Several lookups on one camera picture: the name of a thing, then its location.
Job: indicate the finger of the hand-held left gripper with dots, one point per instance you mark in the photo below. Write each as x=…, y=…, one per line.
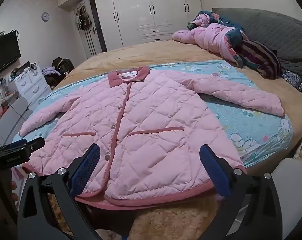
x=35, y=143
x=19, y=143

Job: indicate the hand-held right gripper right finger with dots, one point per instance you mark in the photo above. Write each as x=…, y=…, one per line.
x=214, y=166

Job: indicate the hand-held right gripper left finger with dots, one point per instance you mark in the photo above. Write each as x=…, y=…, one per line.
x=85, y=166

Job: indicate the pink quilted jacket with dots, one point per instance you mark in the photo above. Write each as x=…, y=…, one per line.
x=141, y=130

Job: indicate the purple clothes pile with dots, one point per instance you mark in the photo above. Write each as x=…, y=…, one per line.
x=49, y=71

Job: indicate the pile of pink clothes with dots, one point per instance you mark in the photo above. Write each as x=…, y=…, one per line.
x=208, y=36

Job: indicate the person's left hand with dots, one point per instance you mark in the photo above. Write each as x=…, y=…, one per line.
x=13, y=187

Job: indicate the cartoon print blue blanket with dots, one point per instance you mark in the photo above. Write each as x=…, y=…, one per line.
x=241, y=120

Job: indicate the white drawer chest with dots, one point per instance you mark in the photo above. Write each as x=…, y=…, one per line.
x=32, y=85

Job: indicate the black bag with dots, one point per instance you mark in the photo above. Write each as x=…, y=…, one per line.
x=63, y=65

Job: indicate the white rounded object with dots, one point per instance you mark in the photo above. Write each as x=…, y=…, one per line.
x=294, y=197

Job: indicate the black television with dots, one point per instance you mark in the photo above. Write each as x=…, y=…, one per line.
x=3, y=55

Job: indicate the dark floral pillow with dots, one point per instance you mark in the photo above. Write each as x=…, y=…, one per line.
x=292, y=81

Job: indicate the striped purple blanket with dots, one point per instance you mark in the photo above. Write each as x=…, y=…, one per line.
x=261, y=57

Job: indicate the room door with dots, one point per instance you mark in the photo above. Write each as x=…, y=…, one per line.
x=95, y=37

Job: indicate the bed with tan sheet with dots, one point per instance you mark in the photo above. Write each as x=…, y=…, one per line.
x=166, y=52

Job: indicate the hanging bags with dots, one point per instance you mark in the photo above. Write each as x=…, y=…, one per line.
x=83, y=20

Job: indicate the grey quilted headboard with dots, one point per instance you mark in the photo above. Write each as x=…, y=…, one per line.
x=273, y=27

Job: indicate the white glossy wardrobe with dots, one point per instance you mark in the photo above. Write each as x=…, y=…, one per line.
x=141, y=10

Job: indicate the round wall clock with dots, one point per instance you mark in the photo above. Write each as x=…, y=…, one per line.
x=45, y=16

